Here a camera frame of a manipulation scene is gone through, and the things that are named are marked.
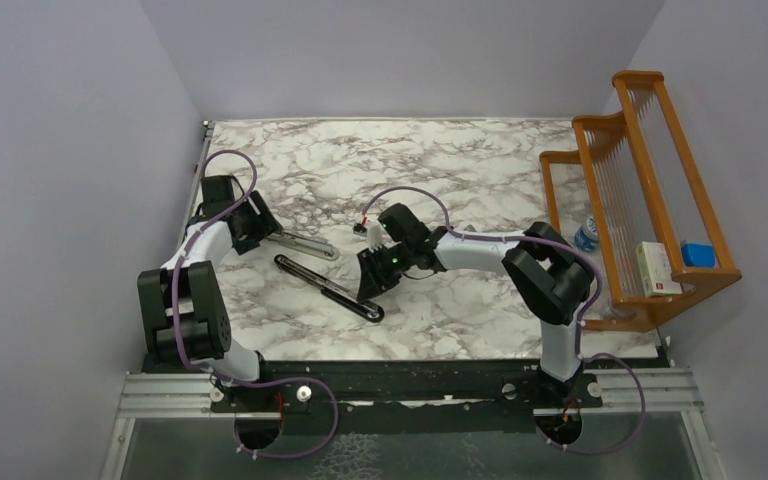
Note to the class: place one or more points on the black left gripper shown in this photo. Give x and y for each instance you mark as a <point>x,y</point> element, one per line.
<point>265,223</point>

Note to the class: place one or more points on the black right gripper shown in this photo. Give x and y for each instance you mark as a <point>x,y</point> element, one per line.
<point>373,280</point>

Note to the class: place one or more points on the long black silver stapler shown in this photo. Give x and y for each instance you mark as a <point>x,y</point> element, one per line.
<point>319,248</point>

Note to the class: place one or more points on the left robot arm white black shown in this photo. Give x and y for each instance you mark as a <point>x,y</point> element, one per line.
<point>185,320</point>

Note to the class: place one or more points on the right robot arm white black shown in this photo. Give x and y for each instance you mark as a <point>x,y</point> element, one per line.
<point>552,281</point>

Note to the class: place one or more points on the blue white bottle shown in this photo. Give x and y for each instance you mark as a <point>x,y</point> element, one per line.
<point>586,237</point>

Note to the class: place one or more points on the wooden orange rack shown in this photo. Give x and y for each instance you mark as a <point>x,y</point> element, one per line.
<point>643,184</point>

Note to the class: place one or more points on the white red box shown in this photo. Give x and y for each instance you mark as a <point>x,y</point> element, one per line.
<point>655,270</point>

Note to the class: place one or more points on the blue small box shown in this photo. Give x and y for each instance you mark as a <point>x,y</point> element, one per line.
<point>698,255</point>

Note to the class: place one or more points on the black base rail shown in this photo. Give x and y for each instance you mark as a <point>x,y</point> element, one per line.
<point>314,398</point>

